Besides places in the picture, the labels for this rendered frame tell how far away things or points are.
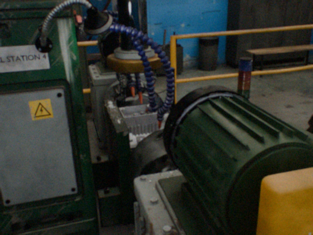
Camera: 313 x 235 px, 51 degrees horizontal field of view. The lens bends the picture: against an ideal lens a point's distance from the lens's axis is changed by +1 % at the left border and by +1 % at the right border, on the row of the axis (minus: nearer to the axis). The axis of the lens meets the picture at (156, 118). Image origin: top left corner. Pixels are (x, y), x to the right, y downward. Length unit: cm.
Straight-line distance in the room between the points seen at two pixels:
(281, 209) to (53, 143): 69
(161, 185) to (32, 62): 44
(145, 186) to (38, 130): 37
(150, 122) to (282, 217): 78
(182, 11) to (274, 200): 614
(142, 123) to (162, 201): 50
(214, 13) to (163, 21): 103
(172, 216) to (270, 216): 25
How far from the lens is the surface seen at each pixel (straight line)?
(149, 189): 68
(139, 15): 102
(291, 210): 38
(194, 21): 655
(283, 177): 38
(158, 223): 60
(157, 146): 86
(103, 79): 153
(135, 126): 109
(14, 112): 91
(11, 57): 88
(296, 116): 211
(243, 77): 158
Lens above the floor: 154
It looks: 22 degrees down
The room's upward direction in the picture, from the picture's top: 2 degrees counter-clockwise
